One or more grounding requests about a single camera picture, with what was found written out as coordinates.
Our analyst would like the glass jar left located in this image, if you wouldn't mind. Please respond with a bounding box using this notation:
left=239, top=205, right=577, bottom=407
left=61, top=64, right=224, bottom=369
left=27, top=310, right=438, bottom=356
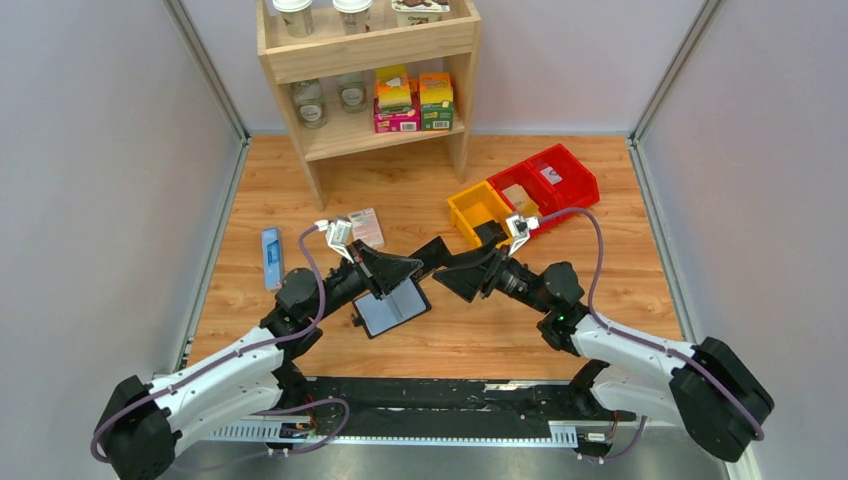
left=290, top=79, right=327, bottom=129

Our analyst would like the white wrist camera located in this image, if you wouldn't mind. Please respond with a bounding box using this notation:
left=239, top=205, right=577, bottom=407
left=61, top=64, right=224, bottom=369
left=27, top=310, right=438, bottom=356
left=506, top=212, right=540, bottom=257
left=314, top=216, right=353, bottom=263

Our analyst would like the white card in bin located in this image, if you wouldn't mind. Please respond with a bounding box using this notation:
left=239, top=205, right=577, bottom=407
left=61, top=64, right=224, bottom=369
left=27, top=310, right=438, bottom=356
left=539, top=166, right=563, bottom=185

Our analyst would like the white lidded cup left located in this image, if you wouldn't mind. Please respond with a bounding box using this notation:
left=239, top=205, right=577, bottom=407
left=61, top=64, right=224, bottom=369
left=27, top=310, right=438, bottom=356
left=272, top=0, right=314, bottom=38

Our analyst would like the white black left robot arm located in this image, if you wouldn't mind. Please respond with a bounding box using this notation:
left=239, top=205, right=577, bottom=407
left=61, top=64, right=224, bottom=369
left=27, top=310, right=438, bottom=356
left=90, top=240, right=424, bottom=479

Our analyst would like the glass jar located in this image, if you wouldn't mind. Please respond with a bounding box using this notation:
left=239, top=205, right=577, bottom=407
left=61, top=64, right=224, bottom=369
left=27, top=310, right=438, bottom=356
left=290, top=79, right=327, bottom=129
left=336, top=71, right=367, bottom=113

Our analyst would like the yellow plastic bin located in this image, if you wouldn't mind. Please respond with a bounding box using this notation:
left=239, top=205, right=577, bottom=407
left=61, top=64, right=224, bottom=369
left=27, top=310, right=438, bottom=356
left=447, top=180, right=514, bottom=249

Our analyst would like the blue toothpaste box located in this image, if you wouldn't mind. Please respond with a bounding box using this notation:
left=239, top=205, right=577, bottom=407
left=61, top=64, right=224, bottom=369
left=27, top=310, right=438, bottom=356
left=260, top=227, right=284, bottom=292

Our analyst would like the red plastic bin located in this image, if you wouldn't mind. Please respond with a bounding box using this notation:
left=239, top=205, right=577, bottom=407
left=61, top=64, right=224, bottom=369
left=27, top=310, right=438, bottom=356
left=487, top=161, right=565, bottom=218
left=525, top=144, right=600, bottom=208

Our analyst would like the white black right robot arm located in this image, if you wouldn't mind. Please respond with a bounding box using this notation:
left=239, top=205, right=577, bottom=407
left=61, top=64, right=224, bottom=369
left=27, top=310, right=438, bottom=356
left=433, top=250, right=775, bottom=462

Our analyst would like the red plastic bin far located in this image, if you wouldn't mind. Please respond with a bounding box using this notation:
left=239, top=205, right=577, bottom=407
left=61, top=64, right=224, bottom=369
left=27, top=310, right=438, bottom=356
left=525, top=144, right=600, bottom=208

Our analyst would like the aluminium frame rail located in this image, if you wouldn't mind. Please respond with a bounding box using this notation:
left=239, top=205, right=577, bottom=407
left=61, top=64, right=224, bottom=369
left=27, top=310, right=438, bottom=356
left=119, top=374, right=743, bottom=480

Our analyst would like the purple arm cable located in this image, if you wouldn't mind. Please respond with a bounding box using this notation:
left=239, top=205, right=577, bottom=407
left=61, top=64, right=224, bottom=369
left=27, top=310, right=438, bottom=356
left=90, top=225, right=352, bottom=465
left=536, top=207, right=766, bottom=464

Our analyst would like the wooden two-tier shelf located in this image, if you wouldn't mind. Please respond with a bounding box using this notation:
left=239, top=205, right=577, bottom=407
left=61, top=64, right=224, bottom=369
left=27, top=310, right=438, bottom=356
left=255, top=1, right=483, bottom=209

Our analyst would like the green orange snack box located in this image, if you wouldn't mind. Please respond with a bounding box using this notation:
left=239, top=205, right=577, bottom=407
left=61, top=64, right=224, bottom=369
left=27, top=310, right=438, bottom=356
left=418, top=72, right=455, bottom=131

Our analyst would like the white lidded cup middle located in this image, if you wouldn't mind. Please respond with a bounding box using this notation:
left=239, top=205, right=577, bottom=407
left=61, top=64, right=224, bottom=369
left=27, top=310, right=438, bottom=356
left=332, top=0, right=373, bottom=35

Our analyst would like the dark credit card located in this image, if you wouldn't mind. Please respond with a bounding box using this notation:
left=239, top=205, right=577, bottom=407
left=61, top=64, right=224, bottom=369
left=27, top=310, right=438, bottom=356
left=474, top=220, right=509, bottom=245
left=410, top=236, right=452, bottom=281

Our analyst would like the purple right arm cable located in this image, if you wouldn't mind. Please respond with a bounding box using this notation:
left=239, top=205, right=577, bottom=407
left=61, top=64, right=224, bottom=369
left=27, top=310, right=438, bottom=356
left=536, top=207, right=766, bottom=464

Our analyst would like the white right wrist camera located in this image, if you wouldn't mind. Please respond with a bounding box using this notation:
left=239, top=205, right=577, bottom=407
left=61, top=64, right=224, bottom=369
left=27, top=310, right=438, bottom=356
left=506, top=212, right=540, bottom=257

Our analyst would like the white lidded cup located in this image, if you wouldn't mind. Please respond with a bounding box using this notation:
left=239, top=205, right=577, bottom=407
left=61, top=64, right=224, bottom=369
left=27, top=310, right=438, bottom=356
left=272, top=0, right=314, bottom=38
left=332, top=0, right=373, bottom=35

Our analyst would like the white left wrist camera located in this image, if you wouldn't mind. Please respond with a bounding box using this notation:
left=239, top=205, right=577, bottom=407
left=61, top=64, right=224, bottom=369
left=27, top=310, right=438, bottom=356
left=314, top=216, right=353, bottom=263

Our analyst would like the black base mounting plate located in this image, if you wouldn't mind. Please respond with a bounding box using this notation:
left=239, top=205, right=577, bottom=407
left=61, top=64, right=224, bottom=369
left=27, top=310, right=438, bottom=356
left=276, top=377, right=636, bottom=439

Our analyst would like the tan card in bin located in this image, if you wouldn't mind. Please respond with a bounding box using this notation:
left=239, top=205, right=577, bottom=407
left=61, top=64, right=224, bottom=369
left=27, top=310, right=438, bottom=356
left=502, top=184, right=540, bottom=217

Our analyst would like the pink orange snack box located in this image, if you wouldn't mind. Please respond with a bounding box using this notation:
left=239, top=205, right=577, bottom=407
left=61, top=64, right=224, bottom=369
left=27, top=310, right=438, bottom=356
left=373, top=65, right=421, bottom=134

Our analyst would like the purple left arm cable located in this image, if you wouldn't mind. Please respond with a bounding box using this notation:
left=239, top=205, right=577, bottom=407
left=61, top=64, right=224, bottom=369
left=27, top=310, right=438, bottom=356
left=90, top=225, right=352, bottom=465

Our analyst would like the pink white card box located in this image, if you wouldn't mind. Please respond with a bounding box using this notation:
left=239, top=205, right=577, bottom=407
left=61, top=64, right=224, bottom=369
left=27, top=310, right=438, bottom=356
left=348, top=207, right=385, bottom=249

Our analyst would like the chocolate pudding tub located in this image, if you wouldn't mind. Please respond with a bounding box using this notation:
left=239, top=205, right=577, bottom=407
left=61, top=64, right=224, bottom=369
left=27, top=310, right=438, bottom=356
left=391, top=0, right=450, bottom=27

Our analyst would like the black leather card holder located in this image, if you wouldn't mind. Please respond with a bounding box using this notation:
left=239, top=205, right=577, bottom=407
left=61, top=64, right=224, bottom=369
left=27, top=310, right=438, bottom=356
left=352, top=278, right=431, bottom=339

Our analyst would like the glass jar right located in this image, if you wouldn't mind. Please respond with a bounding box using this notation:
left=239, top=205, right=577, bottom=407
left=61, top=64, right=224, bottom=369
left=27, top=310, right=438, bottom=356
left=336, top=71, right=367, bottom=113

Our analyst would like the red plastic bin middle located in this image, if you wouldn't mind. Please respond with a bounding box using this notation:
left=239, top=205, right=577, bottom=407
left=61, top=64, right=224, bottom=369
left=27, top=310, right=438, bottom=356
left=487, top=161, right=565, bottom=218

